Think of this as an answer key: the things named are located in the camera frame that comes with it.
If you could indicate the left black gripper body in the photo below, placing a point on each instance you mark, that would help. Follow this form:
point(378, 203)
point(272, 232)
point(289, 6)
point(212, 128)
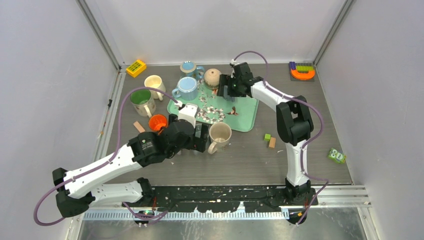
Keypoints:
point(190, 143)

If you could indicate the light blue mug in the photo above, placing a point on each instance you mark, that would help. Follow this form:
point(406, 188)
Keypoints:
point(186, 89)

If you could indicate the cream floral mug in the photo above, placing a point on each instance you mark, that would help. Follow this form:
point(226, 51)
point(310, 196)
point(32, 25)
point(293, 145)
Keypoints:
point(143, 102)

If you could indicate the orange mug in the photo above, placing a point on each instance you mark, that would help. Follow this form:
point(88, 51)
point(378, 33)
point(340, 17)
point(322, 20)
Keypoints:
point(157, 122)

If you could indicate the blue mug behind tray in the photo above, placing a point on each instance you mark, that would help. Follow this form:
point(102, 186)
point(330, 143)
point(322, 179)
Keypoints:
point(191, 69)

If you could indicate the tall floral mug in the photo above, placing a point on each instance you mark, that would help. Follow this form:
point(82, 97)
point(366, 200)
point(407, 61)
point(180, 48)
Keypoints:
point(220, 134)

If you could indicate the cream plain mug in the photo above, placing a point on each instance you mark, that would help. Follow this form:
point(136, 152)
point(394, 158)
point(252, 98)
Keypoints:
point(155, 81)

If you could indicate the orange and green toy stack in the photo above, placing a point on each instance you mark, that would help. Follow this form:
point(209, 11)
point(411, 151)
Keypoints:
point(304, 72)

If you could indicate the wooden block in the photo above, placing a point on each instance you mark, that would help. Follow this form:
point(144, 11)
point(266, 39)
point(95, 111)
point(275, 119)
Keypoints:
point(272, 142)

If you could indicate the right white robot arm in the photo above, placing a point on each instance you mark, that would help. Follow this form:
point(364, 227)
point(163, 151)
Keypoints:
point(293, 121)

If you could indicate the yellow toy block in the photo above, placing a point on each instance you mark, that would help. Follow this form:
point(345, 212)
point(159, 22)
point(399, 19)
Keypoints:
point(136, 68)

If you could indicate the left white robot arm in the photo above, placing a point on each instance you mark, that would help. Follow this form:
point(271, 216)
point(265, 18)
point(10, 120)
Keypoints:
point(86, 187)

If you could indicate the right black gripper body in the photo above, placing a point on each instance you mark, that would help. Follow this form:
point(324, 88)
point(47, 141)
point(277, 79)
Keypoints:
point(236, 82)

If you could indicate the green cube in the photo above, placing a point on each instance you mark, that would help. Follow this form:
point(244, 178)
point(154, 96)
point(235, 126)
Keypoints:
point(267, 137)

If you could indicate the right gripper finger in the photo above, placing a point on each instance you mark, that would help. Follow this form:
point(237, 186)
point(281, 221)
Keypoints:
point(222, 86)
point(228, 96)

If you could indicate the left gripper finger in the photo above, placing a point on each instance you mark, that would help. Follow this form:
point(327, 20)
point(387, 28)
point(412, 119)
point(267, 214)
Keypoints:
point(172, 118)
point(201, 137)

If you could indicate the small tan block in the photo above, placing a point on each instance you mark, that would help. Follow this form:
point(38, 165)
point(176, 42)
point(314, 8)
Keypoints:
point(139, 127)

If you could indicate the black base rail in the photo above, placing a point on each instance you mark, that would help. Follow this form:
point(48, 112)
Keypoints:
point(223, 199)

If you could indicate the beige teapot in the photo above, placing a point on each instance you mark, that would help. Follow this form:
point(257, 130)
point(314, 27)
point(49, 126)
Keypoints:
point(212, 78)

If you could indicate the green floral tray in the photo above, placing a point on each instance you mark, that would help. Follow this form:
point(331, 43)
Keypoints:
point(239, 114)

